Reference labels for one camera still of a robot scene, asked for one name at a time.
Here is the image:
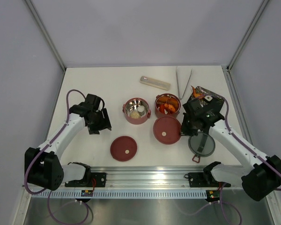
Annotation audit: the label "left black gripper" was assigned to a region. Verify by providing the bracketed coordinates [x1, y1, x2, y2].
[88, 108, 111, 135]

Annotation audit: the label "dark red lid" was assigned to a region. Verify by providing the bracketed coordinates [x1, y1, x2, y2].
[110, 136, 138, 162]
[153, 116, 181, 145]

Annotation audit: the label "orange fried chicken piece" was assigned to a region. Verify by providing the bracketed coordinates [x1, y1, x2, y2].
[165, 103, 176, 114]

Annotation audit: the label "metal tongs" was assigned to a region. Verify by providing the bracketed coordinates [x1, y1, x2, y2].
[176, 66, 193, 100]

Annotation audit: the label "dark red steel bowl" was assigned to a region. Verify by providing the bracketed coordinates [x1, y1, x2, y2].
[154, 93, 181, 118]

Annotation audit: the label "red sausage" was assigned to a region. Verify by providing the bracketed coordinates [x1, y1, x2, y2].
[159, 104, 167, 114]

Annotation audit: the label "white steamed bun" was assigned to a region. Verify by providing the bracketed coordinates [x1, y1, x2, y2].
[130, 111, 141, 119]

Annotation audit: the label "pink steel bowl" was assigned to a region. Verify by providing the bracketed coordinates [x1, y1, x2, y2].
[122, 97, 151, 125]

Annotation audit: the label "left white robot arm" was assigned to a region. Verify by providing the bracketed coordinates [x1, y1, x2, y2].
[24, 94, 111, 195]

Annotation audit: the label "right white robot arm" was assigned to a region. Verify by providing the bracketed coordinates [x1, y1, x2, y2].
[181, 97, 281, 201]

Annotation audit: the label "orange shrimp on tray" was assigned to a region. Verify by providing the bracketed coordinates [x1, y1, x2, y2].
[192, 86, 205, 99]

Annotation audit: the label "black floral food tray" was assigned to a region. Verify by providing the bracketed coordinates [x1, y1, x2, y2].
[188, 86, 224, 111]

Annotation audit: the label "grey transparent lid with handle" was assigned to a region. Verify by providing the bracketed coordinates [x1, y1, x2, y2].
[188, 132, 215, 164]

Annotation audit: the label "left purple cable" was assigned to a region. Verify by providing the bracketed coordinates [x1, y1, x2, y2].
[24, 89, 94, 223]

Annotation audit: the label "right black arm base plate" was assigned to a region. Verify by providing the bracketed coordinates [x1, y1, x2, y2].
[184, 172, 223, 188]

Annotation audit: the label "aluminium front rail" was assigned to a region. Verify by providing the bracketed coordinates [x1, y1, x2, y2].
[22, 165, 276, 190]

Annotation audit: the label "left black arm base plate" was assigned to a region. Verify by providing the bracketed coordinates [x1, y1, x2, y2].
[65, 172, 107, 188]

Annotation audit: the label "white slotted cable duct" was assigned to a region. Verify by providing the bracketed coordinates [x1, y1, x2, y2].
[34, 188, 207, 199]

